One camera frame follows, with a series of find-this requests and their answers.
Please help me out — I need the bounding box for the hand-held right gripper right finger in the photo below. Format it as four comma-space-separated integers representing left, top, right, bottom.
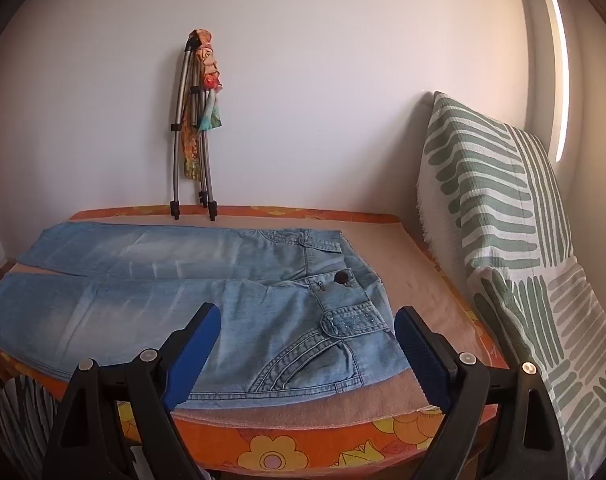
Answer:
394, 306, 569, 480

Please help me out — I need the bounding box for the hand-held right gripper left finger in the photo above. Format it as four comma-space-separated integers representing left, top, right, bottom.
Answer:
42, 302, 222, 480

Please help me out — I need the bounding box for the blue cloth towel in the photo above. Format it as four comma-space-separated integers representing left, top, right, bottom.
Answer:
0, 222, 421, 401

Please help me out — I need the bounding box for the beige blanket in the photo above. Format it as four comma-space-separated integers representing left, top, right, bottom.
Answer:
3, 212, 491, 431

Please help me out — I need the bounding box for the orange floral mattress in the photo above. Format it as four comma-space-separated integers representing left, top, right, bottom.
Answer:
0, 204, 509, 473

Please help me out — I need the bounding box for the black and white striped cloth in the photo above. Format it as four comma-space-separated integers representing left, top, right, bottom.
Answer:
0, 375, 64, 480

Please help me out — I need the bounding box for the green white patterned cushion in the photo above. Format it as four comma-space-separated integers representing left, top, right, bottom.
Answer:
415, 91, 606, 480

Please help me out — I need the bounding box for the colourful patterned cloth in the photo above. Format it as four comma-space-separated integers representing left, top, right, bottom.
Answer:
180, 30, 225, 181

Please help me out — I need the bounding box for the window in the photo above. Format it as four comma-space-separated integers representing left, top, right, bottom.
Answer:
548, 0, 570, 162

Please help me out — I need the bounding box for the folded metal tube frame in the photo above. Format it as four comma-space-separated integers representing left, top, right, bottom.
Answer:
169, 42, 219, 222

